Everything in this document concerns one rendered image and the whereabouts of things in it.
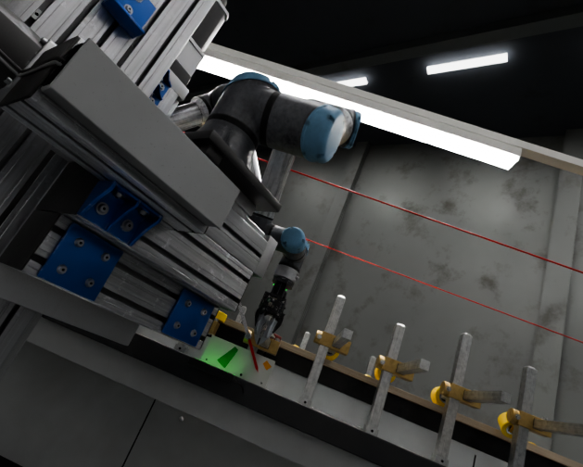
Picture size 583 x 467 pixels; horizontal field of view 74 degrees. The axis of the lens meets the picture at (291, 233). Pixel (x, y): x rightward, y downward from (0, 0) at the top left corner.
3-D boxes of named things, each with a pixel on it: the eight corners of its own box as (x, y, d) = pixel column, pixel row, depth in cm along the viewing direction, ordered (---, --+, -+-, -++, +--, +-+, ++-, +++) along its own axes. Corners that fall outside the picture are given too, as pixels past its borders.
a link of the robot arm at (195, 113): (87, 119, 112) (232, 82, 144) (77, 132, 123) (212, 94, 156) (107, 158, 115) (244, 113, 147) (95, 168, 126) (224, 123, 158)
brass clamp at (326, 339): (348, 355, 143) (351, 342, 144) (313, 341, 144) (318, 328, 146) (345, 356, 148) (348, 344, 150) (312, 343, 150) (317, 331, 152)
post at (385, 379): (369, 458, 131) (406, 325, 149) (360, 453, 132) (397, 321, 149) (367, 456, 134) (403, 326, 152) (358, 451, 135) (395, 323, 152)
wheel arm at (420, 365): (429, 372, 117) (432, 360, 118) (417, 367, 117) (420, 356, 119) (387, 377, 163) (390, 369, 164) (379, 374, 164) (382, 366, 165)
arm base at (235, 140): (212, 144, 67) (236, 102, 70) (161, 147, 76) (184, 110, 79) (259, 194, 77) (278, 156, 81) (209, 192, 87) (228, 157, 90)
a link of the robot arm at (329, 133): (254, 148, 78) (312, 136, 128) (323, 170, 75) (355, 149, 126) (268, 87, 74) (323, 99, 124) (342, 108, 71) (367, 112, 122)
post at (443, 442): (445, 469, 130) (473, 334, 148) (435, 464, 131) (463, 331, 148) (441, 467, 134) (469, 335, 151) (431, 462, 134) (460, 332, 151)
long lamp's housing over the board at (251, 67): (520, 159, 213) (522, 148, 216) (139, 37, 243) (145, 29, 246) (508, 170, 224) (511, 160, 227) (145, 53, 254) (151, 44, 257)
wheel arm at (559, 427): (597, 439, 111) (598, 428, 112) (586, 435, 111) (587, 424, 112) (524, 428, 145) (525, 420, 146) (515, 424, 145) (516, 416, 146)
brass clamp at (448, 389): (481, 409, 136) (483, 395, 138) (443, 394, 138) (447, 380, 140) (473, 409, 142) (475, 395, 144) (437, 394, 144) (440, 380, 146)
